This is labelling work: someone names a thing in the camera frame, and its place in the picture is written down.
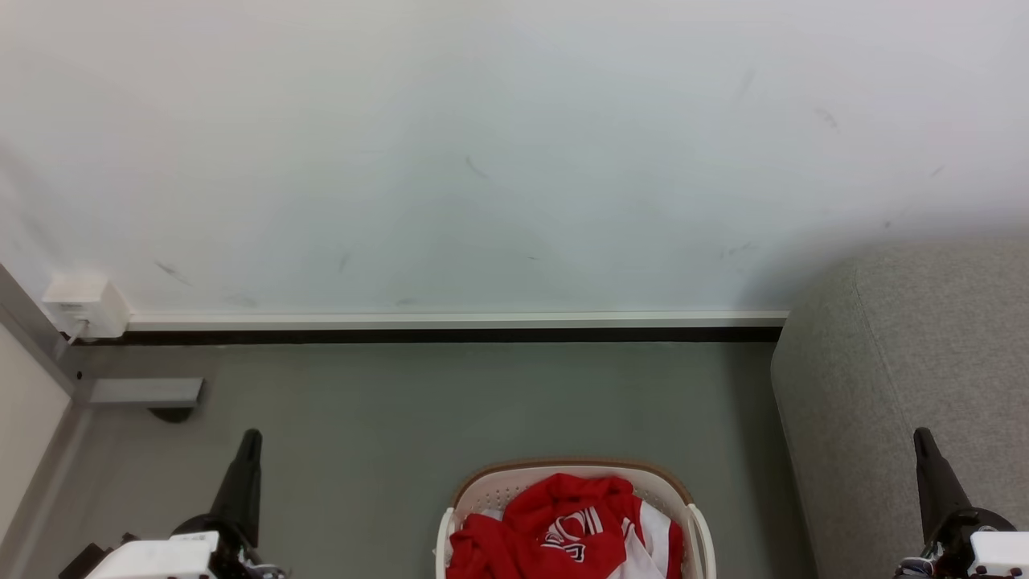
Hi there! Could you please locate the red garment large letter print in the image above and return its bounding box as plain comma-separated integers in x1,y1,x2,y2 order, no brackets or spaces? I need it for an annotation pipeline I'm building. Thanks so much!
502,473,685,579

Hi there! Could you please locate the white plastic laundry basket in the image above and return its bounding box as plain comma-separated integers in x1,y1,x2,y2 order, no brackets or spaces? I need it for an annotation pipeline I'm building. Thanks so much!
435,458,717,579

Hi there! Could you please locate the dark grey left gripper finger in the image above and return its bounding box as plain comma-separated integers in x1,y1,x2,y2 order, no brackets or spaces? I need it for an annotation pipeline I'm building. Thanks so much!
210,429,264,549

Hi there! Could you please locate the red garment white stripe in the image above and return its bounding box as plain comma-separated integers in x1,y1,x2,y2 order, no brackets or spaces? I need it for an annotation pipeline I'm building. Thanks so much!
445,511,519,579

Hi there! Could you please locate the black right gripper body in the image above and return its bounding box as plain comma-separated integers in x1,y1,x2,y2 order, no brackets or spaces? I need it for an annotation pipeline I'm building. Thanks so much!
896,507,1019,579

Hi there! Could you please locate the grey fabric sofa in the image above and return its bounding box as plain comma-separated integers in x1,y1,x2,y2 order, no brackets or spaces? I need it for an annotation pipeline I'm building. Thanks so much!
770,238,1029,579

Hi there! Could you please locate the beige door panel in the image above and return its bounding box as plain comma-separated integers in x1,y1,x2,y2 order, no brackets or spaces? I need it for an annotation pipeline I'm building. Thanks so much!
0,322,73,540

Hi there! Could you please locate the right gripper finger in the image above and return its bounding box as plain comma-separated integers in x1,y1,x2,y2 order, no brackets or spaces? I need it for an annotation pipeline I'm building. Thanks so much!
913,428,974,547

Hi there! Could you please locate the grey metal floor plate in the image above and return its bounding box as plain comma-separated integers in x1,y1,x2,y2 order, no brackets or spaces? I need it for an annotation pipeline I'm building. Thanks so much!
87,377,205,406

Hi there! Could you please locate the white wall junction box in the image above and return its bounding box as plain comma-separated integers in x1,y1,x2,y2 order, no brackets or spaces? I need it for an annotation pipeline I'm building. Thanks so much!
42,274,131,340

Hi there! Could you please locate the white and black baseboard strip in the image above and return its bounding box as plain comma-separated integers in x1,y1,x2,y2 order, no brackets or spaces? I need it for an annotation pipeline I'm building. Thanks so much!
96,310,790,347

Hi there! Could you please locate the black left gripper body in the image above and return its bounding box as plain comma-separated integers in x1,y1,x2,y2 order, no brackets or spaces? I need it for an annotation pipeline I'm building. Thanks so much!
171,514,284,579

